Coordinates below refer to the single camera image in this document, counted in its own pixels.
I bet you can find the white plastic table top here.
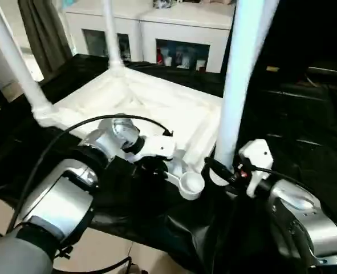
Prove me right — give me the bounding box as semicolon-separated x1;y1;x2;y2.
34;65;224;201

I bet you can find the white plastic table leg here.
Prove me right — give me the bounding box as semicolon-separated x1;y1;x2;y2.
209;0;281;187
0;0;58;128
101;0;125;71

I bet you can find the black mat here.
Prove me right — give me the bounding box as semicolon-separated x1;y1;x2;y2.
0;53;337;274

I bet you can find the white cabinet with glass doors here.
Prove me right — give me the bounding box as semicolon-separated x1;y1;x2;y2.
62;0;235;74

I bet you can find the grey window curtain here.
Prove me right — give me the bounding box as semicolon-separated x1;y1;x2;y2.
17;0;73;80

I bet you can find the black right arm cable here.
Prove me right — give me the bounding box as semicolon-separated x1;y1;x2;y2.
242;164;337;246

